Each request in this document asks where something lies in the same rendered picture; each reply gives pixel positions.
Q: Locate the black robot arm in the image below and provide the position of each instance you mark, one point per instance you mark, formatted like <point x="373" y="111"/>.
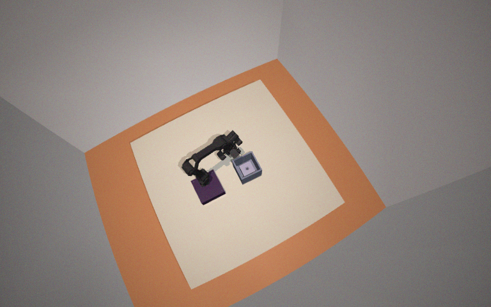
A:
<point x="219" y="143"/>

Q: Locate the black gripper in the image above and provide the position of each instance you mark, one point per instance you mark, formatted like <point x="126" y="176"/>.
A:
<point x="221" y="155"/>

